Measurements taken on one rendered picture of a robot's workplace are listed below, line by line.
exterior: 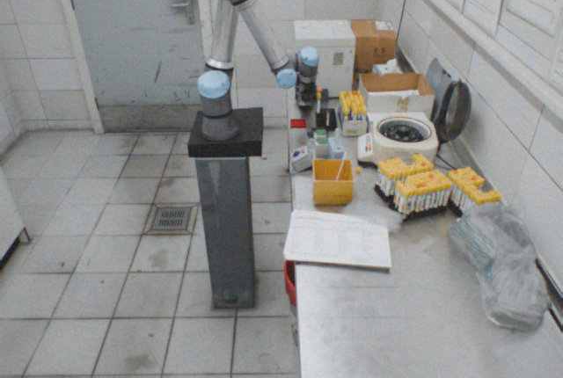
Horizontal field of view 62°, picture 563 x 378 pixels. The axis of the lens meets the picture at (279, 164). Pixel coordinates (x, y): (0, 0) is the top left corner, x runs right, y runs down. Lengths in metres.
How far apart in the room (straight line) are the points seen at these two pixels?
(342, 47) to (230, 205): 0.88
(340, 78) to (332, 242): 1.05
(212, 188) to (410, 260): 0.87
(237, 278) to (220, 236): 0.27
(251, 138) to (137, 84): 2.08
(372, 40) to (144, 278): 1.75
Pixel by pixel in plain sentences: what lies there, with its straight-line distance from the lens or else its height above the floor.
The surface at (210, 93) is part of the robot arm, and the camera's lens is 1.75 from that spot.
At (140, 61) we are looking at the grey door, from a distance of 3.69.
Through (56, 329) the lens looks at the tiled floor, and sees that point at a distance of 2.56.
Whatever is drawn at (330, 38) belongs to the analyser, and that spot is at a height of 1.17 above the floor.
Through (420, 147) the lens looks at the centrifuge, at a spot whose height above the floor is 0.99.
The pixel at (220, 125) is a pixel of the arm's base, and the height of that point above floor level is 1.00.
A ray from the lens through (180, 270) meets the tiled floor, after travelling 2.63.
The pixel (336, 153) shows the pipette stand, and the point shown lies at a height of 0.97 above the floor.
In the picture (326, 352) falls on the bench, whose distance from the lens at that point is 1.19.
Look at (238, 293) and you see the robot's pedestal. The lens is 2.33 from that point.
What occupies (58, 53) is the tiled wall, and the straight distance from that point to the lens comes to 3.95.
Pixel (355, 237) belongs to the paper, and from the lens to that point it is 1.45.
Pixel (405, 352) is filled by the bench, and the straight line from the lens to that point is 1.22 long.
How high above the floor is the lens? 1.85
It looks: 33 degrees down
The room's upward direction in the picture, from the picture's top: 1 degrees counter-clockwise
